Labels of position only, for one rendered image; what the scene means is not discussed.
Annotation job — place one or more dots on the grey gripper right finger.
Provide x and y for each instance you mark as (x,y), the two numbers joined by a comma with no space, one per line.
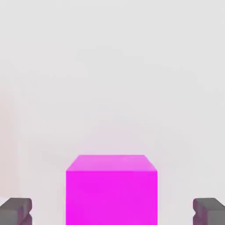
(211,212)

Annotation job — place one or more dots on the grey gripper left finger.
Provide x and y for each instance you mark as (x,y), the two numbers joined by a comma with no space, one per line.
(14,212)

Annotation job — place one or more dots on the small magenta cube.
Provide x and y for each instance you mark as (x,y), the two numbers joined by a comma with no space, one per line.
(111,193)

